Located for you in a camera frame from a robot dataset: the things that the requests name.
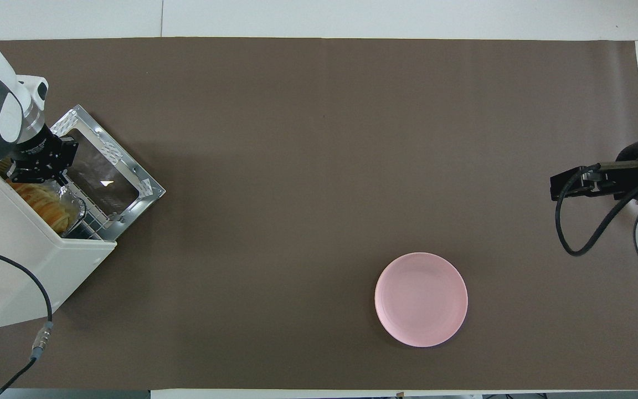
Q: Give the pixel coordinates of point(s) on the golden brown bread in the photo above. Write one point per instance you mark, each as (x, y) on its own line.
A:
(47, 204)

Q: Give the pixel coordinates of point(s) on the white toaster oven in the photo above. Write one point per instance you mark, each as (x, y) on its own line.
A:
(25, 260)

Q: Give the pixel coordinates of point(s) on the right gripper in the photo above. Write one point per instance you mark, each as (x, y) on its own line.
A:
(629, 177)

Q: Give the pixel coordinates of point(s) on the pink round plate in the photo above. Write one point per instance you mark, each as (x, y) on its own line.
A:
(421, 299)

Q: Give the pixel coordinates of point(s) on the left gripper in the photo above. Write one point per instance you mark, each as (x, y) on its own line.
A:
(35, 148)

